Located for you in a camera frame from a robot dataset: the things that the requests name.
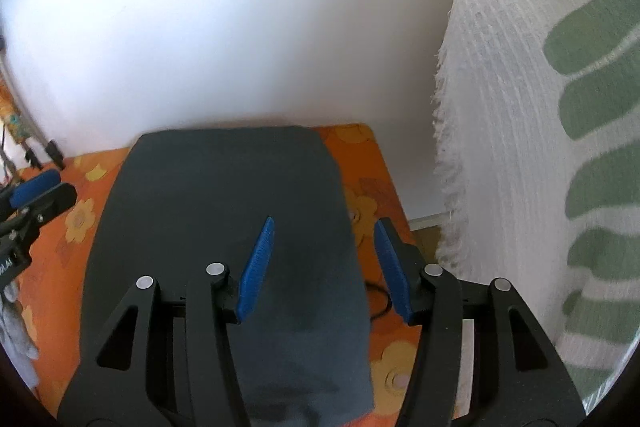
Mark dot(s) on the orange floral bed sheet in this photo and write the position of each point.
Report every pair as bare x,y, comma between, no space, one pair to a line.
55,267

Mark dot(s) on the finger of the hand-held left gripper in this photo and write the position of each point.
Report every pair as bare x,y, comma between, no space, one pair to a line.
55,199
35,188

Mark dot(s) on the green striped white blanket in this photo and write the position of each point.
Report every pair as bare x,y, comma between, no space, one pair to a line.
500,107

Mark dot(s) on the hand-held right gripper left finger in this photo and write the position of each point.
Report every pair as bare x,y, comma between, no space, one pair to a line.
257,267

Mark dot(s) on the orange patterned scarf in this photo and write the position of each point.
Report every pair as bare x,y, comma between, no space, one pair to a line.
15,122

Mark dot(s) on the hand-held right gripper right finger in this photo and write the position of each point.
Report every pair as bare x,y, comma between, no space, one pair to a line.
392,267

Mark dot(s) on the silver black tripod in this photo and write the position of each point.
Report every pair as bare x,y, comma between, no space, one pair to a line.
54,152

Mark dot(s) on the dark grey pants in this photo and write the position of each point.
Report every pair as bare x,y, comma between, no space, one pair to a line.
210,207

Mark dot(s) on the grey cloth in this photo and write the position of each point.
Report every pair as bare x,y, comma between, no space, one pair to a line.
15,327

